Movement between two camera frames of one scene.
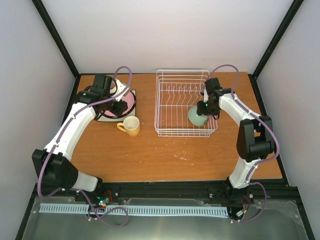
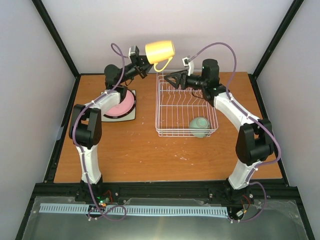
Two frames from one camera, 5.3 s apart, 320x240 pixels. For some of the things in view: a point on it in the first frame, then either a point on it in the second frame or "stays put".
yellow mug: x=131 y=125 to x=157 y=51
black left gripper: x=119 y=111 to x=139 y=61
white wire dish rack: x=177 y=91 stays put
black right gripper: x=200 y=110 to x=178 y=75
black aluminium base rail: x=190 y=191 stays put
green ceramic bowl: x=198 y=120 to x=200 y=126
